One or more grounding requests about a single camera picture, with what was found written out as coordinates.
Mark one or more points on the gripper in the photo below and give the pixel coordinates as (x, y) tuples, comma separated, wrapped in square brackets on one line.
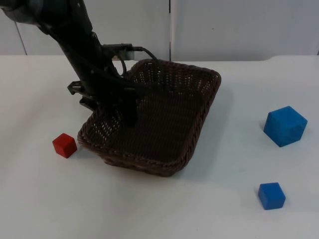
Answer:
[(96, 85)]

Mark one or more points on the dark brown wicker basket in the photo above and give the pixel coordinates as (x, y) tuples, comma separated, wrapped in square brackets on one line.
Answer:
[(152, 122)]

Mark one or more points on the red cube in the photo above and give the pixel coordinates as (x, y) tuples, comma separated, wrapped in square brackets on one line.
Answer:
[(64, 145)]

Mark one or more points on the large blue cube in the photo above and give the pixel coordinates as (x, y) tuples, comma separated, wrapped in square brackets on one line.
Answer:
[(285, 125)]

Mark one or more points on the small blue cube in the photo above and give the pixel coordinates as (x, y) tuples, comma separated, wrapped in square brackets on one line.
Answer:
[(271, 196)]

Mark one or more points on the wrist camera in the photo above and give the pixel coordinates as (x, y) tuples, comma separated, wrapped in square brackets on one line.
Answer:
[(119, 51)]

